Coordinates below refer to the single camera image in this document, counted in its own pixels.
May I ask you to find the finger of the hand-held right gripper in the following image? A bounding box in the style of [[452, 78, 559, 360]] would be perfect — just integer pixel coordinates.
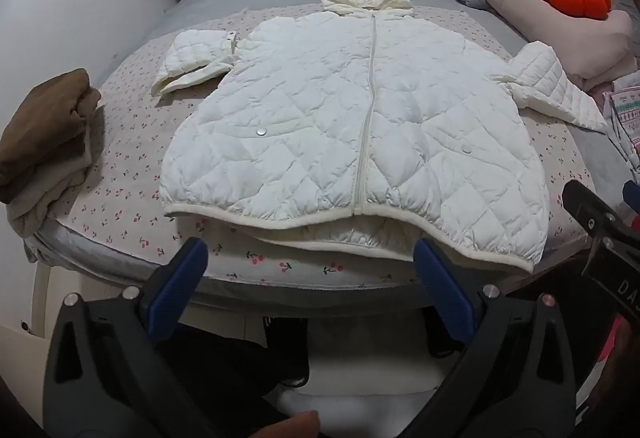
[[562, 180, 640, 251], [622, 182, 640, 219]]

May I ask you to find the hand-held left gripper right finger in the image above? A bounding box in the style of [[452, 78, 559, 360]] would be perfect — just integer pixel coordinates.
[[400, 238, 578, 438]]

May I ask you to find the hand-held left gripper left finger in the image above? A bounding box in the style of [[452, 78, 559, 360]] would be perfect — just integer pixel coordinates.
[[42, 237, 223, 438]]

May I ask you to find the white quilted jacket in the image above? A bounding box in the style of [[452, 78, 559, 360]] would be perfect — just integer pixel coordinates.
[[151, 0, 608, 275]]

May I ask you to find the person's right forearm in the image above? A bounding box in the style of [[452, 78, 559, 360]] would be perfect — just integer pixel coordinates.
[[592, 313, 640, 419]]

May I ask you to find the person's left hand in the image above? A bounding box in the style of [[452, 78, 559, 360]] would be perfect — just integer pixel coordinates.
[[257, 410, 322, 438]]

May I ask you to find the patterned pink cloth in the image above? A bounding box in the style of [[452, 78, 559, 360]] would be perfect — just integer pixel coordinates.
[[602, 73, 640, 169]]

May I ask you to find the person's dark trouser leg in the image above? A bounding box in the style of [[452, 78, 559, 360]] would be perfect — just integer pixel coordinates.
[[160, 320, 301, 438]]

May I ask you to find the cherry print mat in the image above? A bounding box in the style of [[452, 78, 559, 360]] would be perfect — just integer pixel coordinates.
[[47, 3, 601, 289]]

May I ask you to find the black slipper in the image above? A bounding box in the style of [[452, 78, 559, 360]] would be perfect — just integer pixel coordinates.
[[262, 315, 311, 389]]

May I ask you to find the pink pillow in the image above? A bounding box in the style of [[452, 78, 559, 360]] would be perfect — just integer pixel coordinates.
[[482, 0, 638, 91]]

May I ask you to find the brown folded cloth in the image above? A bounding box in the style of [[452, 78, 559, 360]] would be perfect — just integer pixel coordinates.
[[0, 68, 103, 206]]

